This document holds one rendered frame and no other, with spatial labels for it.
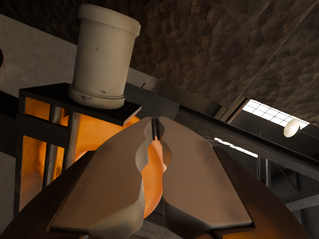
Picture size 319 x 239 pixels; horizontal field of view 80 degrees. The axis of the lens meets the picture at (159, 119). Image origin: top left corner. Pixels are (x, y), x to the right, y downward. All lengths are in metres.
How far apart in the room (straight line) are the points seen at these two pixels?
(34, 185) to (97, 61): 0.18
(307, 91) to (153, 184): 0.36
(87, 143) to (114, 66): 0.09
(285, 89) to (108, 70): 0.37
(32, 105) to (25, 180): 0.09
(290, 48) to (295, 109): 0.15
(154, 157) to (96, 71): 0.11
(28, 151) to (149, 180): 0.14
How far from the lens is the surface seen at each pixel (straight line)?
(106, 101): 0.20
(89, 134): 0.23
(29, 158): 0.27
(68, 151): 0.22
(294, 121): 7.03
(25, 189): 0.29
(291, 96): 0.48
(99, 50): 0.19
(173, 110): 2.68
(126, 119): 0.19
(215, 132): 4.41
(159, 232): 2.64
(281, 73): 0.45
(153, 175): 0.22
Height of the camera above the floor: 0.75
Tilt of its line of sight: 1 degrees down
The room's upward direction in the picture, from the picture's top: 113 degrees clockwise
